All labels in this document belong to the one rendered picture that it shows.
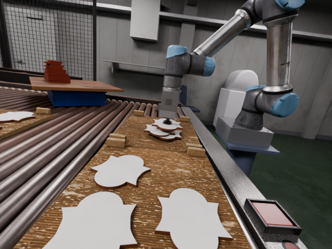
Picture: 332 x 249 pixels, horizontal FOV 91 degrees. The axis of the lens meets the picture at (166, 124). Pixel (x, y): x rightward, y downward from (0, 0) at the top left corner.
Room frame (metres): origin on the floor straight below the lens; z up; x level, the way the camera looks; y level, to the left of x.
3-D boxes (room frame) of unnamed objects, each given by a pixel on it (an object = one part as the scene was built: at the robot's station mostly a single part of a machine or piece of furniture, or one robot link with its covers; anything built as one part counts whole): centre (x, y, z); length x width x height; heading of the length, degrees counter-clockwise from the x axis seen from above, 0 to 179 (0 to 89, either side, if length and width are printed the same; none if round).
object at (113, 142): (0.49, 0.15, 0.95); 0.06 x 0.02 x 0.03; 92
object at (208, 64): (0.72, -0.10, 1.23); 0.11 x 0.11 x 0.08; 13
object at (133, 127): (0.73, 0.03, 0.93); 0.41 x 0.35 x 0.02; 0
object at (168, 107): (0.68, 0.01, 1.08); 0.10 x 0.09 x 0.16; 83
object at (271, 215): (0.29, -0.25, 0.92); 0.06 x 0.06 x 0.01; 4
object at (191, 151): (0.50, -0.11, 0.95); 0.06 x 0.02 x 0.03; 92
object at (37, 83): (1.18, 0.68, 1.03); 0.50 x 0.50 x 0.02; 42
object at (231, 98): (3.86, -1.59, 0.73); 0.74 x 0.63 x 1.47; 91
